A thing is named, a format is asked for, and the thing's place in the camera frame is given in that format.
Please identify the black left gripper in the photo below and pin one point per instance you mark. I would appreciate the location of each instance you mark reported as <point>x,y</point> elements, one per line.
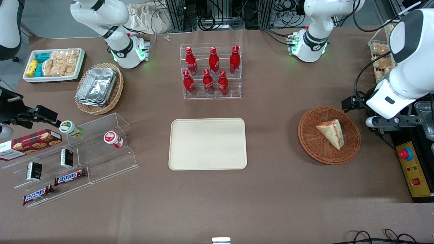
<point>363,98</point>

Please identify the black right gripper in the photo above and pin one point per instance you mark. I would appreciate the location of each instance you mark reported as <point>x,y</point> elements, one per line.
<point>10,110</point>

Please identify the triangular sandwich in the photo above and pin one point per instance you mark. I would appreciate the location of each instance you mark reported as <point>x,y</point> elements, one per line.
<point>332,134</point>

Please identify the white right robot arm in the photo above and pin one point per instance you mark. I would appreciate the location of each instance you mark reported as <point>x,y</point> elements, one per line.
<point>122,47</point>

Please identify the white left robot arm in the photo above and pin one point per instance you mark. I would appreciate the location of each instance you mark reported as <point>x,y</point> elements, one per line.
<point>407,78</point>

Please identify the aluminium foil tray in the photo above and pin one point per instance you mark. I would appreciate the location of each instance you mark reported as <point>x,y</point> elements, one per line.
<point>96,84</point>
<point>90,102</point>

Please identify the brown wicker basket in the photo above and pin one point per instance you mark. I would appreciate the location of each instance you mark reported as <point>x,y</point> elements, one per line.
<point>315,149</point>

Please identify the light tan wicker basket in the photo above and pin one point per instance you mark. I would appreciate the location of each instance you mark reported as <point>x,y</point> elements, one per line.
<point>117,91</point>

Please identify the beige plastic tray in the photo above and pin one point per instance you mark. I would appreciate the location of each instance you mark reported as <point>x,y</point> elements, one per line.
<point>207,144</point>

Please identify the green capped drink bottle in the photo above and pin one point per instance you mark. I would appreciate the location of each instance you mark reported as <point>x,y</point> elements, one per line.
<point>69,128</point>

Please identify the red tartan cookie box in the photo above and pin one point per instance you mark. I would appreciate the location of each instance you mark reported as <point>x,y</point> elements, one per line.
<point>30,144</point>

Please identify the white rectangular snack bin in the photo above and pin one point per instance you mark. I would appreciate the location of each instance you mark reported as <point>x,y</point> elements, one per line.
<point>51,79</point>

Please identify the clear bagged pastry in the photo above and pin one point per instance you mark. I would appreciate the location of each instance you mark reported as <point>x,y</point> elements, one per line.
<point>380,49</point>
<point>383,74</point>
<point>381,62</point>

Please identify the teal snack packet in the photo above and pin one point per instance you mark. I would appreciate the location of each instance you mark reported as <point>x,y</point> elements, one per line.
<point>39,70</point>
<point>43,57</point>

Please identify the small black box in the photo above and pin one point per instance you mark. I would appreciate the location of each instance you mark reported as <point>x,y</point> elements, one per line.
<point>34,171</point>
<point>66,158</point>

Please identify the yellow snack packet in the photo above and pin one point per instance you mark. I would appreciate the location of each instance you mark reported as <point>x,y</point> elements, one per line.
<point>32,67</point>

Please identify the clear rice cracker bag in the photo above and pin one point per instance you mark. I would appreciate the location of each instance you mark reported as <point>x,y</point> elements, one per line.
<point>69,61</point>
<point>51,66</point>

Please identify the black tabletop appliance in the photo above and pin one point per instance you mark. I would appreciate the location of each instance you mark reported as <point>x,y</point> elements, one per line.
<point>396,137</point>

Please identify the brown snickers bar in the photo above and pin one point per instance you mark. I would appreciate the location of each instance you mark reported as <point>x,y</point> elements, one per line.
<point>69,177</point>
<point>37,194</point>

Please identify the red capped drink bottle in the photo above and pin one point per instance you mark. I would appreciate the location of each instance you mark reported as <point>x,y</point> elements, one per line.
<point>112,139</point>

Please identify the clear acrylic step display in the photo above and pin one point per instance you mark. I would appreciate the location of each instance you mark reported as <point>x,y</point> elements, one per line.
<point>101,162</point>

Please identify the metal pan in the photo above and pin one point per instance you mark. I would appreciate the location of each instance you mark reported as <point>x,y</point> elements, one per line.
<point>425,115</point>

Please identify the yellow emergency stop control box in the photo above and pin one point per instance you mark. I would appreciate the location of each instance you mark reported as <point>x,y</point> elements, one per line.
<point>415,173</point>

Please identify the clear acrylic bottle rack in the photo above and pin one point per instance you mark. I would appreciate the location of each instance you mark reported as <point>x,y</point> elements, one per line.
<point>234,86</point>

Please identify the red cola bottle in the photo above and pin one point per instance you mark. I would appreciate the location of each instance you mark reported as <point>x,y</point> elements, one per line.
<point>208,84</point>
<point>234,62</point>
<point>191,62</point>
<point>222,84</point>
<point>188,84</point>
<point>214,62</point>

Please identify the beige crumpled cloth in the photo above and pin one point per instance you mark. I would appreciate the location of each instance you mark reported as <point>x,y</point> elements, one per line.
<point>145,18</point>

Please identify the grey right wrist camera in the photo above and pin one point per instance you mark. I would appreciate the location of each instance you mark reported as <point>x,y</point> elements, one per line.
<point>5,131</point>

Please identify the aluminium frame post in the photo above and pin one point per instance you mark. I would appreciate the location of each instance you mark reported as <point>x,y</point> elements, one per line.
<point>176,13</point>

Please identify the white bracket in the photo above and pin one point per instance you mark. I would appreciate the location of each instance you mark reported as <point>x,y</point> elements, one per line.
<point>221,240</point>

